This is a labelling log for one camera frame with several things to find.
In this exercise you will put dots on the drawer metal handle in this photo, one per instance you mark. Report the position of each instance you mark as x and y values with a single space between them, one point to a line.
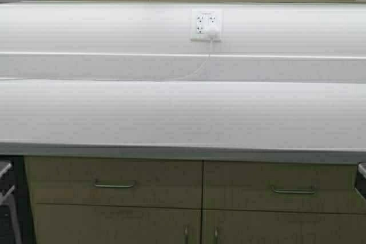
309 191
111 185

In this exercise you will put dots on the right drawer metal handle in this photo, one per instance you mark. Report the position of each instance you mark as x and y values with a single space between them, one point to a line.
309 191

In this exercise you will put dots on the right beige drawer front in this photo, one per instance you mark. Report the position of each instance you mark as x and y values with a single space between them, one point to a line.
246 186

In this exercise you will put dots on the beige drawer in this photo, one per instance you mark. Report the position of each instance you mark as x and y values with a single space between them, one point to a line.
246 186
70 181

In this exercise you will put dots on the white plug adapter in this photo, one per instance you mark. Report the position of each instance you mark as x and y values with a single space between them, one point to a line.
213 32

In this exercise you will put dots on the white wall outlet plate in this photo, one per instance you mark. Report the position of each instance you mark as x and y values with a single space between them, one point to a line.
201 19

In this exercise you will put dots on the left beige drawer front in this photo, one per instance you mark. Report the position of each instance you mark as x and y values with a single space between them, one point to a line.
70 181

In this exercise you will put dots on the left drawer metal handle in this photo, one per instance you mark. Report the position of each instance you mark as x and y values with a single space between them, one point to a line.
111 185

